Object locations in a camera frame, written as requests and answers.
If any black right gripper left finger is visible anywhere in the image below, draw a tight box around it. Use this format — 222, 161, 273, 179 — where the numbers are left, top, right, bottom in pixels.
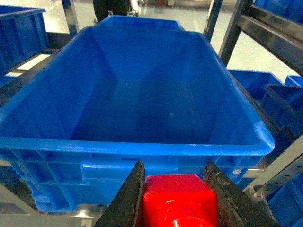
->
94, 161, 145, 227

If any red toy block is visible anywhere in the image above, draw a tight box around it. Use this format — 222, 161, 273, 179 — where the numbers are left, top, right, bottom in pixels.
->
143, 174, 218, 227

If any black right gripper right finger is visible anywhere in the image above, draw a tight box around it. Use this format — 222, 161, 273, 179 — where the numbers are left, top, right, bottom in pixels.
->
203, 160, 280, 227

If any large blue target bin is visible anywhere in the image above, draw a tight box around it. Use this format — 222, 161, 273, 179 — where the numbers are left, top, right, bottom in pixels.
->
0, 26, 275, 212

